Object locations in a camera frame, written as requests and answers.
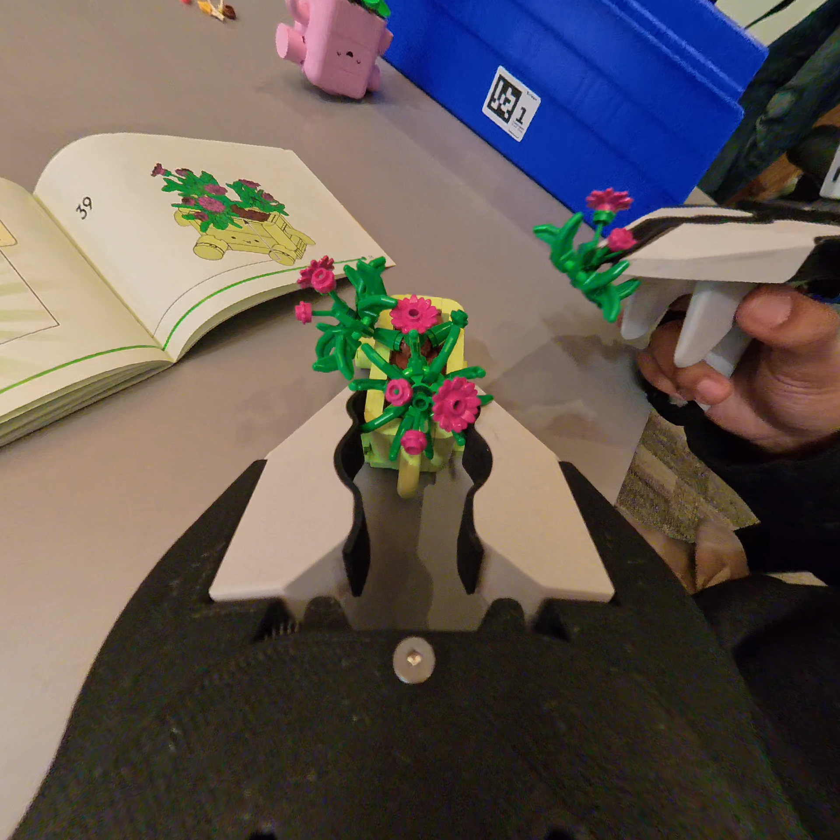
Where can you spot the person's right hand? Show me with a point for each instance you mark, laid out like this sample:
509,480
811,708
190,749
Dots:
787,380

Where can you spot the green flower sprig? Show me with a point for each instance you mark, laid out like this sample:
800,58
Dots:
581,262

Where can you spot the dark teal patterned bag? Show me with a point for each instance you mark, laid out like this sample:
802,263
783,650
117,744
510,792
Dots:
787,85

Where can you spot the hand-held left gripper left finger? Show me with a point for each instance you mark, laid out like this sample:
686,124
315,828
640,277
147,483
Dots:
289,525

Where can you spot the small mixed brick cluster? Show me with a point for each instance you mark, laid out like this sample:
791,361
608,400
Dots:
220,10

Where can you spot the blue plastic bin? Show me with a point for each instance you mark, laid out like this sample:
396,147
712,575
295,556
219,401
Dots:
623,98

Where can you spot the open instruction booklet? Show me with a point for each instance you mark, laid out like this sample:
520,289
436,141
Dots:
118,262

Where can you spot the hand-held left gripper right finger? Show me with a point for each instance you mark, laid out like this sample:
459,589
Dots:
538,525

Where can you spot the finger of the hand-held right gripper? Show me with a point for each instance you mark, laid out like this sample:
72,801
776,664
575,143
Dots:
709,253
695,213

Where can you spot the pink brick planter figure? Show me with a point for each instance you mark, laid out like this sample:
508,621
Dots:
334,59

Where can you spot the yellow brick flower planter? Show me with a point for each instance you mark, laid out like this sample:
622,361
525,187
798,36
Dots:
377,453

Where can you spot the person's right forearm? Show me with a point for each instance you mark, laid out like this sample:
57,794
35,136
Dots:
787,499

